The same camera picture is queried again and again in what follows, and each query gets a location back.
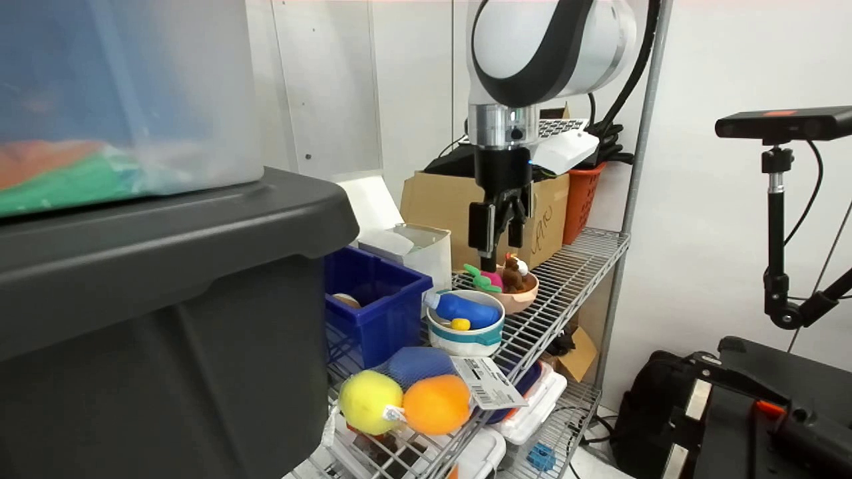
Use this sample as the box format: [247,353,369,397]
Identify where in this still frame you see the green plush toy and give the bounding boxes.
[461,261,504,297]

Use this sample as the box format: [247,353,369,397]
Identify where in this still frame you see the white cardboard box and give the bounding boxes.
[333,172,456,293]

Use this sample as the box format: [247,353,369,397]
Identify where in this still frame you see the pink plastic bowl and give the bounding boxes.
[480,261,542,315]

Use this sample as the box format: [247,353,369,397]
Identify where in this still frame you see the orange plastic bucket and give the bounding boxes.
[556,161,608,248]

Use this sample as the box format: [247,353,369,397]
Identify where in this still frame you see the blue plush ball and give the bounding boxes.
[384,343,457,390]

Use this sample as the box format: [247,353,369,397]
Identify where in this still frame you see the large grey storage bin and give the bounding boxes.
[0,166,363,479]

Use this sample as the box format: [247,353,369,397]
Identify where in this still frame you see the clear plastic storage bin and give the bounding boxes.
[0,0,265,220]

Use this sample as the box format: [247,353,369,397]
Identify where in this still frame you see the blue toy detergent bottle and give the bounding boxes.
[420,288,504,333]

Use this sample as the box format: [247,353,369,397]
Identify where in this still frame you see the blue tape roll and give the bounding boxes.
[524,439,560,472]

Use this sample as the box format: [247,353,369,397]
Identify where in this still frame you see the metal wire shelf rack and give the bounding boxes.
[291,0,674,479]

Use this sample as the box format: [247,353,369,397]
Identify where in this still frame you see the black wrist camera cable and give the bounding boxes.
[582,0,666,164]

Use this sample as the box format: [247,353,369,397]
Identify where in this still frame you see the teal white toy pot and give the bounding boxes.
[423,288,509,358]

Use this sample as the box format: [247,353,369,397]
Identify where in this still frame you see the brown cardboard box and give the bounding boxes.
[399,170,572,274]

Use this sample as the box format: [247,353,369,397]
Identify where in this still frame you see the black stereo camera bar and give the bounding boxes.
[713,104,852,146]

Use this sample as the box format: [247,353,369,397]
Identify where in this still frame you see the blue plastic box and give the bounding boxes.
[321,245,433,370]

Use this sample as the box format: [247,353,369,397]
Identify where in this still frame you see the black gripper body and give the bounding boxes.
[472,144,534,216]

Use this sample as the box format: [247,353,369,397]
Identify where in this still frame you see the brown doll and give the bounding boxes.
[501,252,537,294]

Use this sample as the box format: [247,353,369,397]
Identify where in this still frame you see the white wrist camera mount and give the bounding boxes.
[530,128,601,177]

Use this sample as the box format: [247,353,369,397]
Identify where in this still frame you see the loose brown cardboard piece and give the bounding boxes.
[541,323,601,385]

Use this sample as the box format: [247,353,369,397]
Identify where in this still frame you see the white grid pattern board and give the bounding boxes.
[533,116,589,139]

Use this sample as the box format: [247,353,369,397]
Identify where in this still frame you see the black tool orange collar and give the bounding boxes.
[750,397,852,476]

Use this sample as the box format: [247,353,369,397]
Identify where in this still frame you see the white paper label tag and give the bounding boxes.
[448,353,526,413]

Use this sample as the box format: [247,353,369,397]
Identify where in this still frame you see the black camera stand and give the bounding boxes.
[759,140,852,333]

